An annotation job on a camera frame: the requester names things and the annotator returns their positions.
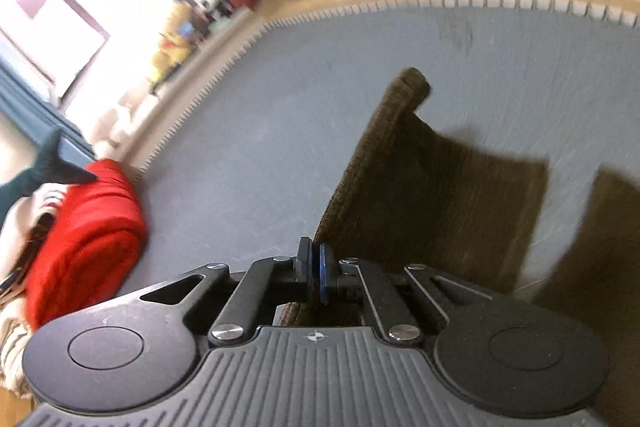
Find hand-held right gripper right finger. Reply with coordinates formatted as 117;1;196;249
319;243;502;347

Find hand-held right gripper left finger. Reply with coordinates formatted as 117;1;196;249
134;237;317;347

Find olive corduroy pants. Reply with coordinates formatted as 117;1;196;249
277;67;640;338

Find red folded quilt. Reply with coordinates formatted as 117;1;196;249
24;159;149;331

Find white plush toy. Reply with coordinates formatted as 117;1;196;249
92;104;138;148

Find yellow bear plush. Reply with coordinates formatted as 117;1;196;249
148;2;201;84

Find panda plush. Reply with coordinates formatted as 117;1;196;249
199;0;228;20

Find teal shark plush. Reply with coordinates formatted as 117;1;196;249
0;127;99;219

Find white folded blanket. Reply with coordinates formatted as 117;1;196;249
0;302;36;403

